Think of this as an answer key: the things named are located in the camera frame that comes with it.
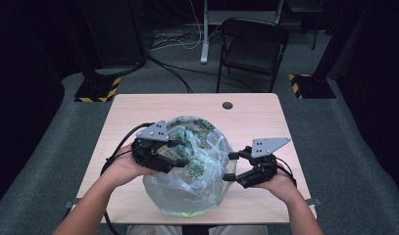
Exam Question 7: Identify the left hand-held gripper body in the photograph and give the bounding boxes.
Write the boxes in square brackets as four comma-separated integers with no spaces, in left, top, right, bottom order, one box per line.
[130,119,175,174]

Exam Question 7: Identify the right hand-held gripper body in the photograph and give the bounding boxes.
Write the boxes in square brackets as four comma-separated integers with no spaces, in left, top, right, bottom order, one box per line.
[236,136,292,190]

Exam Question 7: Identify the grey mesh waste bin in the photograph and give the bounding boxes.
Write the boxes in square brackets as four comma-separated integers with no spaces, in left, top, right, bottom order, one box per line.
[143,116,238,217]

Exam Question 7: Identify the clear plastic bag green print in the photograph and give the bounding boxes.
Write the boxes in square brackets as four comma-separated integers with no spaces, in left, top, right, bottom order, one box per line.
[142,115,238,219]

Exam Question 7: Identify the person's right hand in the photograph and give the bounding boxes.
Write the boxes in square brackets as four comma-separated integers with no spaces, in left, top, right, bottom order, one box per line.
[254,164,302,204]

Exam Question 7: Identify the person's left hand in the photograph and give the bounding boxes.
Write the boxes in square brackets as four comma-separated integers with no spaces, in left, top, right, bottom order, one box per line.
[103,142,157,189]

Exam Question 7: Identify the person's light trousers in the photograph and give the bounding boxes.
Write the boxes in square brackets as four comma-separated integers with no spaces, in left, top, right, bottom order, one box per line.
[125,224,270,235]

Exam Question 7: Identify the black stand base yellow stripes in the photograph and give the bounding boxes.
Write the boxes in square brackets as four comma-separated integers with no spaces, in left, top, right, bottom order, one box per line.
[74,75,123,103]
[287,72,337,100]

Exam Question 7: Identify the black folding chair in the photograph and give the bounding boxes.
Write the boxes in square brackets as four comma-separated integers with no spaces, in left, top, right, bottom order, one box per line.
[215,17,290,94]

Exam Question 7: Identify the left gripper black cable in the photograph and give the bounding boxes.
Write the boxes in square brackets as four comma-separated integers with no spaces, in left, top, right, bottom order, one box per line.
[99,121,156,235]

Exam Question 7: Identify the thick black floor cable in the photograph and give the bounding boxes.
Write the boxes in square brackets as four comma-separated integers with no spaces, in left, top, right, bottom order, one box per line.
[147,54,192,94]

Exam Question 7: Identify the tangle of floor cables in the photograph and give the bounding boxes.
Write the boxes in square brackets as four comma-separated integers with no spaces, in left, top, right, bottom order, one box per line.
[148,24,222,52]

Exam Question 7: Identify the white metal desk frame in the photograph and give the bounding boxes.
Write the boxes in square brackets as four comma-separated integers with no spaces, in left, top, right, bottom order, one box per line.
[199,0,285,65]

